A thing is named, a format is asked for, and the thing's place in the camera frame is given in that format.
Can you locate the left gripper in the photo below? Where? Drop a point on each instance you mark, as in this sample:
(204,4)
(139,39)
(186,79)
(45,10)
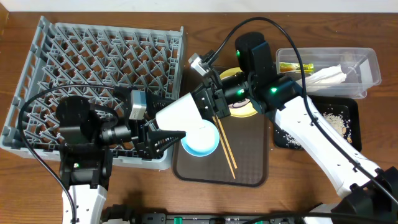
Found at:
(143,148)

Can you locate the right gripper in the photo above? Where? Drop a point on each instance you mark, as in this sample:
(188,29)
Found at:
(204,93)

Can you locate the white bowl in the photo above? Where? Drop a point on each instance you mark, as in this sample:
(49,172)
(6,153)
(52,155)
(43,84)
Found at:
(239,104)

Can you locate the light blue saucer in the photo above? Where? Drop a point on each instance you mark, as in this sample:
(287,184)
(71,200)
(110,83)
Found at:
(201,142)

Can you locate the green snack wrapper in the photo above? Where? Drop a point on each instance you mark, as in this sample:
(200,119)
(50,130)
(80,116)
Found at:
(287,67)

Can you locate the white tissue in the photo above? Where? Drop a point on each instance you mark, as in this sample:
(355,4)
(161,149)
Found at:
(325,78)

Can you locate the white plastic cup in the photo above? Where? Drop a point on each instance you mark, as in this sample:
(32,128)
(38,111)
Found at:
(182,115)

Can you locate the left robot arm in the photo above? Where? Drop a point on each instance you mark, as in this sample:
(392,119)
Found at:
(86,159)

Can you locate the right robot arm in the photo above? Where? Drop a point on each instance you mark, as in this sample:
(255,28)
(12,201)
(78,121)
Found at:
(368,194)

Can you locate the clear plastic waste bin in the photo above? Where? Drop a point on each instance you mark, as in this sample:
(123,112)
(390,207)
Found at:
(360,65)

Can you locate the spilled rice food waste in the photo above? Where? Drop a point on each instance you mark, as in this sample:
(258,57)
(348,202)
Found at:
(337,122)

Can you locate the black waste tray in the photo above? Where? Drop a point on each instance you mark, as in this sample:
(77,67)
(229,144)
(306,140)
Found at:
(341,113)

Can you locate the wooden chopstick left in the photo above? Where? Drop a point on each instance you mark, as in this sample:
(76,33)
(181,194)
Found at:
(223,145)

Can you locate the wooden chopstick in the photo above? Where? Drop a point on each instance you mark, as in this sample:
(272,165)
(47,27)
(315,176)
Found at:
(227,142)
(223,145)

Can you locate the wooden chopstick right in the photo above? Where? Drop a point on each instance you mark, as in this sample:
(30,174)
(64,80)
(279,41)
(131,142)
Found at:
(227,142)

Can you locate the yellow round plate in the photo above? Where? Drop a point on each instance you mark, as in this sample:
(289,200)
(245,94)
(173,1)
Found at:
(245,111)

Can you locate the brown plastic serving tray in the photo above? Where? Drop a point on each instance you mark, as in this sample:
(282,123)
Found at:
(248,138)

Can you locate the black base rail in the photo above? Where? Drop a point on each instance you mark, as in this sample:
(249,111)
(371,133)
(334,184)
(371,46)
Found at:
(217,219)

